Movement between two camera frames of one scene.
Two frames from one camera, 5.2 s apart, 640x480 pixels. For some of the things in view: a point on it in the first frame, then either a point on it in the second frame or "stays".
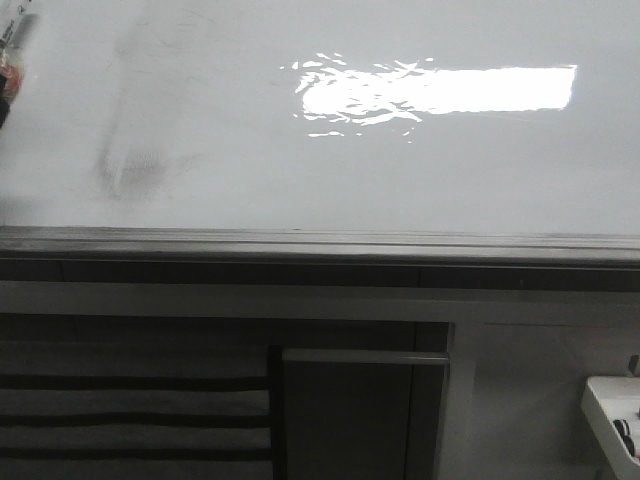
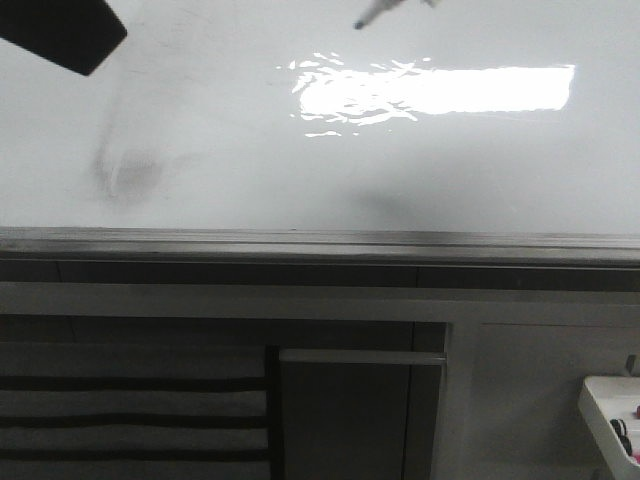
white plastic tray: (606, 400) stays
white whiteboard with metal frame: (325, 132) stays
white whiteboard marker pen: (12, 73) → (372, 10)
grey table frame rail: (321, 289) stays
